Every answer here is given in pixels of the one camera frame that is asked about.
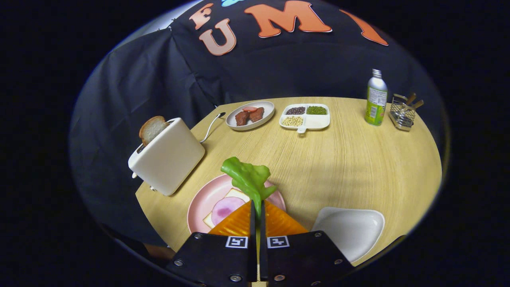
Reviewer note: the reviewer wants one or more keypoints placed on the white curved dish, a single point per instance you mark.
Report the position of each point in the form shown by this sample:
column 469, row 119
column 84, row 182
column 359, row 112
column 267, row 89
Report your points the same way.
column 350, row 231

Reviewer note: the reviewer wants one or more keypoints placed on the toasted bread slice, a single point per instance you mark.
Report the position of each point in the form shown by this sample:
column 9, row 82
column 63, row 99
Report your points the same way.
column 151, row 128

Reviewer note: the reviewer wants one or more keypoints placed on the square white bread slice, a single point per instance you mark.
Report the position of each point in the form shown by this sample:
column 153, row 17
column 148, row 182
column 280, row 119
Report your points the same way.
column 235, row 194

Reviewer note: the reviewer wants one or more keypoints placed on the pile of dark red beans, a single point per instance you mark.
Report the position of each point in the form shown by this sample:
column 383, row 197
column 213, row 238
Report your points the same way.
column 295, row 110

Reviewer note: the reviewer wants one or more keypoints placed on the white divided dish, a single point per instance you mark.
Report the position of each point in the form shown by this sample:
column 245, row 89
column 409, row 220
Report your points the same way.
column 318, row 121

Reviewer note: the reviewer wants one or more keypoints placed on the white toaster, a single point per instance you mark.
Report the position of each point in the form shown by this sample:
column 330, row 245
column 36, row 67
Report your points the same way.
column 167, row 159

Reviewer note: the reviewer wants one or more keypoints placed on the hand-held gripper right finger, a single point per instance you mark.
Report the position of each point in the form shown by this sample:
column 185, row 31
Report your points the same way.
column 263, row 255

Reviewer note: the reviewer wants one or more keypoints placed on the green label metal bottle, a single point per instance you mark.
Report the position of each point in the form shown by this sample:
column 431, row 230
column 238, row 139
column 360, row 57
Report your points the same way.
column 376, row 103

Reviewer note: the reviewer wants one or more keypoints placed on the green lettuce leaf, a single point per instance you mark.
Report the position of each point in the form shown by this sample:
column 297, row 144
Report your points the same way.
column 247, row 177

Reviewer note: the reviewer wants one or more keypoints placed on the brown meat piece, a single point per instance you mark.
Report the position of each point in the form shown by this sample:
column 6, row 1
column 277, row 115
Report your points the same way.
column 242, row 118
column 256, row 114

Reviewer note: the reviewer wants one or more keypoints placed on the black backdrop cloth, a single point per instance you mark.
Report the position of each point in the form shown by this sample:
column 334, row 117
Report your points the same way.
column 131, row 99

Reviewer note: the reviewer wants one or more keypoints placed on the pink ham slice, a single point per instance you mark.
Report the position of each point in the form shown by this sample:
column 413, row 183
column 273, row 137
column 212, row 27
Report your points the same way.
column 225, row 209

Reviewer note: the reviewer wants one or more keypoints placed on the pile of yellow soybeans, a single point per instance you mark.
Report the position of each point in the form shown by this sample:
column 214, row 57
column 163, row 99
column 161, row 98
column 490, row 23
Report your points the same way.
column 292, row 121

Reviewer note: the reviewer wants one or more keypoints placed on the red sausage slice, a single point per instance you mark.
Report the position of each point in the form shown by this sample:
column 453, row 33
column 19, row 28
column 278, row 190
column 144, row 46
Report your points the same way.
column 250, row 109

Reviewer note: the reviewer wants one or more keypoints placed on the pile of green beans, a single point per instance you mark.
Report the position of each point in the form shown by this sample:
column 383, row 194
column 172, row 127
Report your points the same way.
column 316, row 110

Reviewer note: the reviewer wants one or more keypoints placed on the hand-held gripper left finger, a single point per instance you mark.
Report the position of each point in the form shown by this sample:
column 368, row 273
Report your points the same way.
column 252, row 255

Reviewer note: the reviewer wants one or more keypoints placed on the pink round plate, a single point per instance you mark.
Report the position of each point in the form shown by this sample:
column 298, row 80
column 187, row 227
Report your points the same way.
column 203, row 199

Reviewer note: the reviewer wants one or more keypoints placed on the grey round plate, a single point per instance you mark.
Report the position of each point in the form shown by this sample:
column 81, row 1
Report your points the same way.
column 267, row 113

